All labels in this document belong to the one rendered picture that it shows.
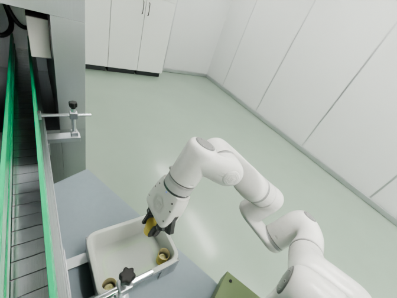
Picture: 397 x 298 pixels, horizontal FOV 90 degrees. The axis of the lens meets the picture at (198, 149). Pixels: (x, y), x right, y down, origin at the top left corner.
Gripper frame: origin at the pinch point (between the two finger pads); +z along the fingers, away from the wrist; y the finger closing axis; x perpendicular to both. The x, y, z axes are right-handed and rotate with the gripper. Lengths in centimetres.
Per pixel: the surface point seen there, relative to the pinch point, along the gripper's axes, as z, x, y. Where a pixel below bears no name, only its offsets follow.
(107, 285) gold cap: 15.8, -8.6, 5.4
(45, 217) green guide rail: 1.6, -23.0, -8.3
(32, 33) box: -16, -24, -82
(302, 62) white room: -116, 318, -161
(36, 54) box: -9, -21, -82
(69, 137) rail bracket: 9, -10, -51
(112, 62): 50, 109, -344
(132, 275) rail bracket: -5.8, -13.3, 12.4
